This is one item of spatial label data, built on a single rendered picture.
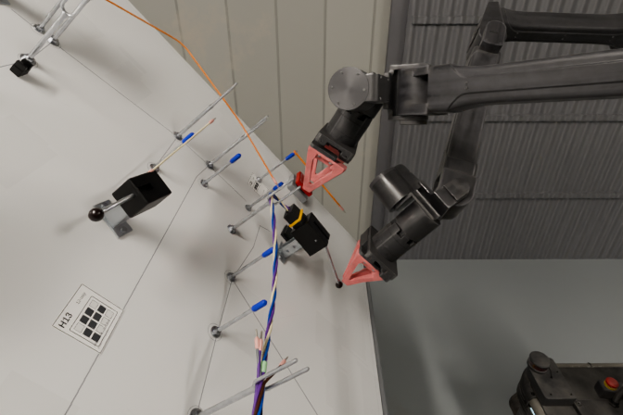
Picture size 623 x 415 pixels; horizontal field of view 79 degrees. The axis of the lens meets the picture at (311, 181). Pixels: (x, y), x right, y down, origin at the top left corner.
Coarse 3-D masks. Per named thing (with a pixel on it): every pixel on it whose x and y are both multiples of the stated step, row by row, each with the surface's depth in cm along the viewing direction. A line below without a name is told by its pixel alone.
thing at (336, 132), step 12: (336, 120) 59; (348, 120) 58; (360, 120) 58; (324, 132) 59; (336, 132) 59; (348, 132) 59; (360, 132) 59; (324, 144) 57; (336, 144) 57; (348, 144) 60; (348, 156) 57
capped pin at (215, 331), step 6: (264, 300) 44; (252, 306) 44; (258, 306) 44; (264, 306) 44; (246, 312) 45; (240, 318) 45; (228, 324) 46; (210, 330) 46; (216, 330) 46; (216, 336) 46
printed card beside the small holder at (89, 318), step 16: (80, 288) 36; (80, 304) 35; (96, 304) 37; (112, 304) 38; (64, 320) 34; (80, 320) 35; (96, 320) 36; (112, 320) 37; (80, 336) 34; (96, 336) 35
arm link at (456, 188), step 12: (396, 168) 67; (384, 180) 65; (396, 180) 64; (408, 180) 66; (456, 180) 62; (384, 192) 65; (396, 192) 64; (408, 192) 64; (420, 192) 66; (432, 192) 64; (444, 192) 62; (456, 192) 61; (468, 192) 62; (384, 204) 66; (396, 204) 64; (432, 204) 65; (444, 204) 61
